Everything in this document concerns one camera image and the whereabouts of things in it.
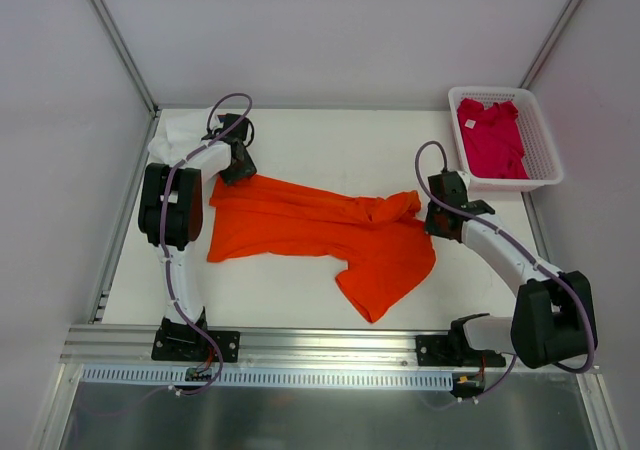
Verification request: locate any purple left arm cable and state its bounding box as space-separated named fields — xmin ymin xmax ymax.
xmin=159 ymin=92 xmax=254 ymax=398

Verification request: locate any white folded t-shirt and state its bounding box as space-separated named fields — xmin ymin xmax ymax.
xmin=147 ymin=109 xmax=208 ymax=165

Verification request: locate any orange t-shirt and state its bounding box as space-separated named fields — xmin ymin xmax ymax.
xmin=207 ymin=176 xmax=437 ymax=323

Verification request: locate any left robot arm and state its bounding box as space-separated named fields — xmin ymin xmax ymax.
xmin=138 ymin=112 xmax=257 ymax=360

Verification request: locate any aluminium mounting rail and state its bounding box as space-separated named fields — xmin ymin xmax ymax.
xmin=59 ymin=323 xmax=601 ymax=374

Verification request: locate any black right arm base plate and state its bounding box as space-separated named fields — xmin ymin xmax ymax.
xmin=415 ymin=334 xmax=506 ymax=368

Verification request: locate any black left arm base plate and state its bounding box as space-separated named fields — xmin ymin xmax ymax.
xmin=151 ymin=321 xmax=240 ymax=363

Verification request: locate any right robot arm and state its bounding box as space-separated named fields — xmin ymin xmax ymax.
xmin=420 ymin=171 xmax=598 ymax=374

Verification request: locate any white plastic basket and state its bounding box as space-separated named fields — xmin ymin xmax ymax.
xmin=448 ymin=86 xmax=564 ymax=192

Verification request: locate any magenta t-shirt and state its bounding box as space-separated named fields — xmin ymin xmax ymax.
xmin=457 ymin=98 xmax=529 ymax=180

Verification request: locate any white slotted cable duct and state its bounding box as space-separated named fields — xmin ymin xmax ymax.
xmin=81 ymin=364 xmax=454 ymax=392

